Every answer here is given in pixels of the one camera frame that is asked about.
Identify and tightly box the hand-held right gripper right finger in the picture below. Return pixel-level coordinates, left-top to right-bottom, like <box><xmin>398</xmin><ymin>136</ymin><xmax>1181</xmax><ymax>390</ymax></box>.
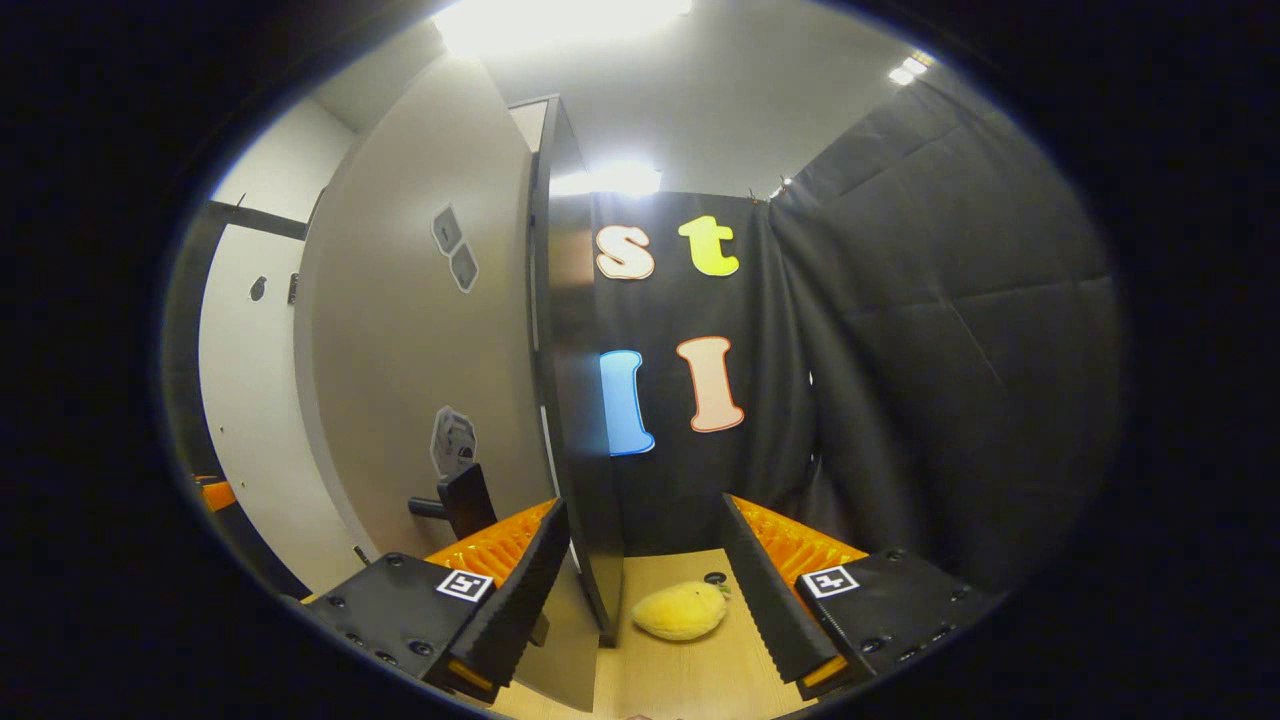
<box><xmin>722</xmin><ymin>492</ymin><xmax>1001</xmax><ymax>701</ymax></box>

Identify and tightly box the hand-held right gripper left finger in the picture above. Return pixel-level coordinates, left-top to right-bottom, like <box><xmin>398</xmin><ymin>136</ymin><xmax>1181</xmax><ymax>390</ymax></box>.
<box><xmin>300</xmin><ymin>497</ymin><xmax>571</xmax><ymax>704</ymax></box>

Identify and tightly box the grey and white cabinet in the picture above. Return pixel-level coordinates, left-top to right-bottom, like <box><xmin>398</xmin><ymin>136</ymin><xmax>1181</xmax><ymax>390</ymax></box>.
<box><xmin>510</xmin><ymin>95</ymin><xmax>628</xmax><ymax>646</ymax></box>

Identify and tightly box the yellow plush toy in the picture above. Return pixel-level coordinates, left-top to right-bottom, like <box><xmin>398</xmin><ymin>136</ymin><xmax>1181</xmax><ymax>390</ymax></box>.
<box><xmin>630</xmin><ymin>581</ymin><xmax>731</xmax><ymax>642</ymax></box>

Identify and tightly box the black backdrop cloth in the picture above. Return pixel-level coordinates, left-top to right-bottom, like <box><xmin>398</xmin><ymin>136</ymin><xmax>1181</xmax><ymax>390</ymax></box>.
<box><xmin>163</xmin><ymin>70</ymin><xmax>1126</xmax><ymax>601</ymax></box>

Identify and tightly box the large ceiling light panel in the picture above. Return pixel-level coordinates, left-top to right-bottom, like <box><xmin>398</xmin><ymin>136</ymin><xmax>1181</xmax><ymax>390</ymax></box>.
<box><xmin>435</xmin><ymin>0</ymin><xmax>691</xmax><ymax>56</ymax></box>

